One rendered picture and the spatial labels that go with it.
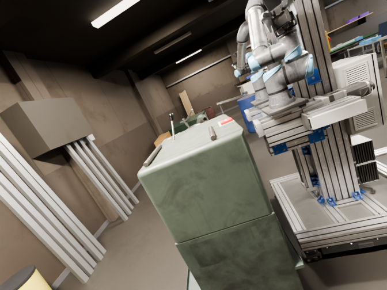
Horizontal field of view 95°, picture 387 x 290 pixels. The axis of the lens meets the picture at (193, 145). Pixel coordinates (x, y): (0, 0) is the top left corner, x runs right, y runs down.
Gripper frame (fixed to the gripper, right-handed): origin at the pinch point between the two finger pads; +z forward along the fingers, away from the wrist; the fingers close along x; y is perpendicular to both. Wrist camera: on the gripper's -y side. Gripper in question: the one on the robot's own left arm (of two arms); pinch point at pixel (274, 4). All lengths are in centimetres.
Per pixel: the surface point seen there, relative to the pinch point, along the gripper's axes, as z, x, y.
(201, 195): 19, 49, 46
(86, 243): 10, 283, 89
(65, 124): -65, 300, -69
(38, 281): 63, 262, 79
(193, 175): 19, 47, 36
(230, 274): 21, 58, 91
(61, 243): 29, 276, 67
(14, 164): 16, 281, -39
